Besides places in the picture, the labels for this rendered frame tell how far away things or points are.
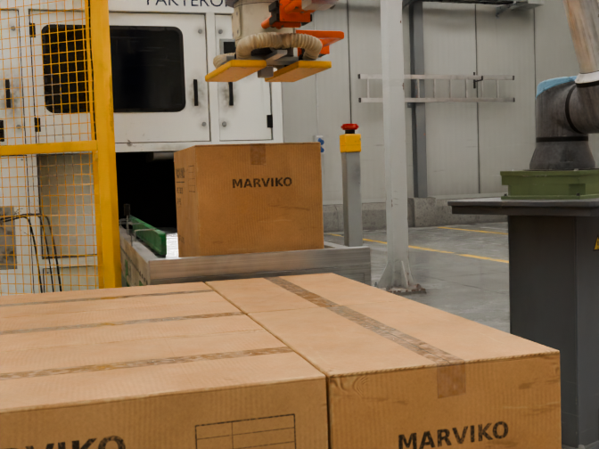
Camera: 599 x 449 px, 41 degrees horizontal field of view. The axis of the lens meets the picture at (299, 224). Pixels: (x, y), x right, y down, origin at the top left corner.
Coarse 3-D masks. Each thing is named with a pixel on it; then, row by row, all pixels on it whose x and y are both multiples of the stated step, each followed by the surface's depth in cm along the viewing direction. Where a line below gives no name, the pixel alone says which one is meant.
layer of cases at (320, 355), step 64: (0, 320) 179; (64, 320) 176; (128, 320) 173; (192, 320) 170; (256, 320) 168; (320, 320) 165; (384, 320) 162; (448, 320) 160; (0, 384) 120; (64, 384) 119; (128, 384) 118; (192, 384) 117; (256, 384) 116; (320, 384) 119; (384, 384) 122; (448, 384) 125; (512, 384) 128; (0, 448) 107; (64, 448) 110; (128, 448) 112; (192, 448) 114; (256, 448) 117; (320, 448) 120; (384, 448) 122; (448, 448) 125; (512, 448) 128
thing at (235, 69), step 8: (224, 64) 221; (232, 64) 213; (240, 64) 214; (248, 64) 215; (256, 64) 216; (264, 64) 216; (216, 72) 230; (224, 72) 225; (232, 72) 225; (240, 72) 226; (248, 72) 226; (208, 80) 243; (216, 80) 243; (224, 80) 244; (232, 80) 244
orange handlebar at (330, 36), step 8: (296, 0) 195; (288, 8) 201; (296, 8) 196; (264, 24) 222; (296, 32) 240; (304, 32) 240; (312, 32) 241; (320, 32) 242; (328, 32) 243; (336, 32) 244; (320, 40) 260; (328, 40) 253; (336, 40) 249
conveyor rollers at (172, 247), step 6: (132, 234) 452; (168, 234) 440; (174, 234) 440; (138, 240) 408; (168, 240) 403; (174, 240) 396; (144, 246) 365; (168, 246) 360; (174, 246) 360; (156, 252) 331; (168, 252) 332; (174, 252) 332
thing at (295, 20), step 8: (280, 0) 204; (288, 0) 205; (272, 8) 208; (280, 8) 204; (272, 16) 208; (280, 16) 204; (288, 16) 205; (296, 16) 206; (304, 16) 206; (272, 24) 212; (280, 24) 212; (288, 24) 213; (296, 24) 214; (304, 24) 212
